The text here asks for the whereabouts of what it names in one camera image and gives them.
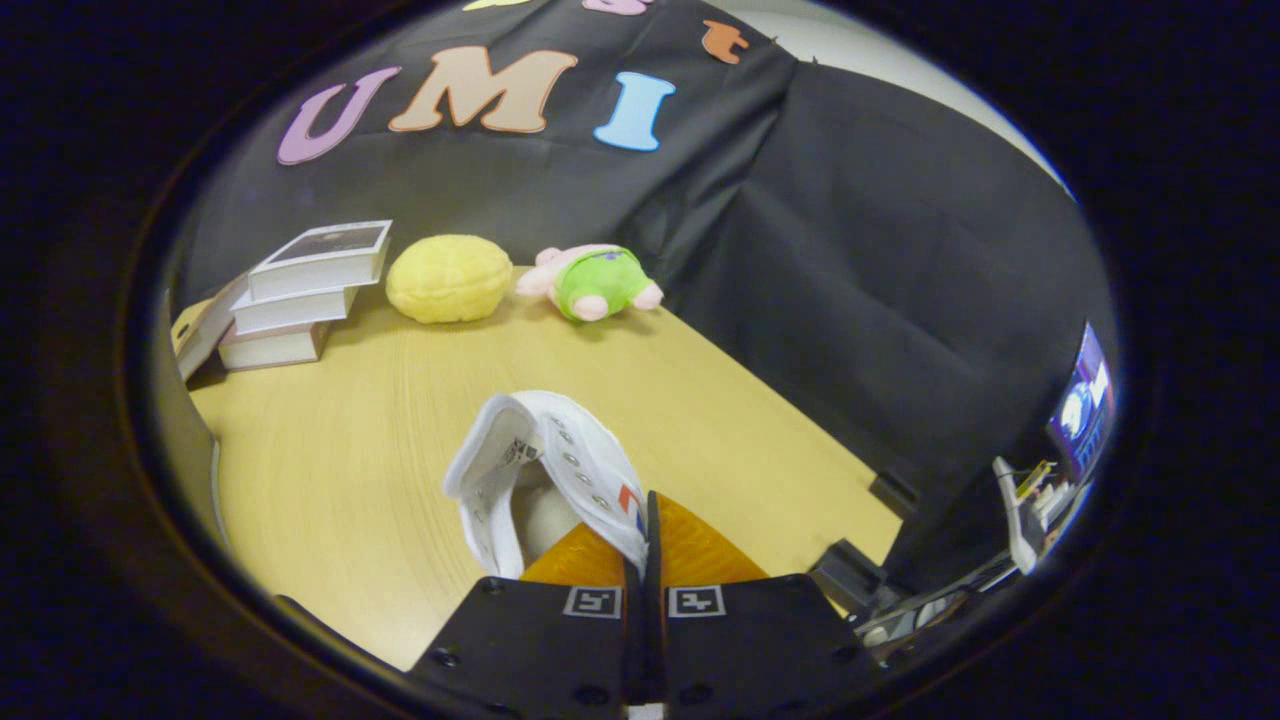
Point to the black table clamp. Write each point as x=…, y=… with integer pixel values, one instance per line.
x=895, y=492

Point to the white canvas shoe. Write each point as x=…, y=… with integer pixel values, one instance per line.
x=580, y=450

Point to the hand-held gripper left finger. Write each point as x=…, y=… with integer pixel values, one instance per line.
x=540, y=650

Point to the computer monitor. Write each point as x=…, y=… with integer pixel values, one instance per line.
x=1085, y=405

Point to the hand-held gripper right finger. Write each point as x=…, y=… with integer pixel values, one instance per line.
x=760, y=650

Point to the white book pink cover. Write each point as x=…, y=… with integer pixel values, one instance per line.
x=275, y=347

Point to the white book dark cover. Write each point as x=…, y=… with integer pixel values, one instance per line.
x=320, y=262

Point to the white device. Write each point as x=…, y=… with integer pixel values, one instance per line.
x=1020, y=515

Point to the black backdrop cloth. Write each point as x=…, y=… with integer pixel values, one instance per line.
x=850, y=250

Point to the pink and green plush toy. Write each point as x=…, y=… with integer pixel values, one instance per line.
x=597, y=283

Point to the yellow round plush toy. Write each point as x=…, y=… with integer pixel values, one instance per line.
x=450, y=280

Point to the tan cover book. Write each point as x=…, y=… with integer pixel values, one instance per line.
x=205, y=328

